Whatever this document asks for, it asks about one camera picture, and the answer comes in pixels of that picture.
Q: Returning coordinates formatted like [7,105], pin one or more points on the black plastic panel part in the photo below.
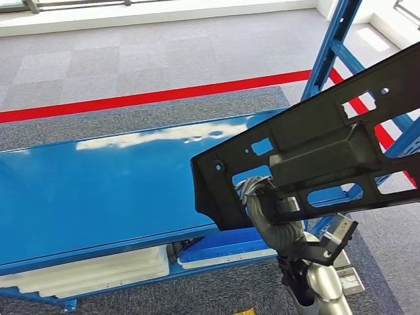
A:
[311,121]

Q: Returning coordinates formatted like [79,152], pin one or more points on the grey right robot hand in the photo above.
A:
[254,211]

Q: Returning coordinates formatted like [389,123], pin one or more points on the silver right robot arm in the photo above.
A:
[328,287]

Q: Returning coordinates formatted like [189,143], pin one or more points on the white plastic tray stack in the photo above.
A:
[98,271]

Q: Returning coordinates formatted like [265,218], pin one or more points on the blue metal shelf rack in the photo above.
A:
[65,195]

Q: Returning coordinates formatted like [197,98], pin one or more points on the blue plastic crate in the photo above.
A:
[223,245]

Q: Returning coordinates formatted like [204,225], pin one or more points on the white plastic crate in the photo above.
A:
[213,260]

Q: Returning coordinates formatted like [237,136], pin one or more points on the yellow tape floor square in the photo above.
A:
[244,312]

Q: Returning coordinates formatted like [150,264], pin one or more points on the black ribbed plastic part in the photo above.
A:
[176,250]

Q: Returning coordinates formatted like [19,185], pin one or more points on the closed silver floor socket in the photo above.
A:
[342,261]

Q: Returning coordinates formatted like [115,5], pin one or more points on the open silver floor socket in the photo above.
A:
[352,282]

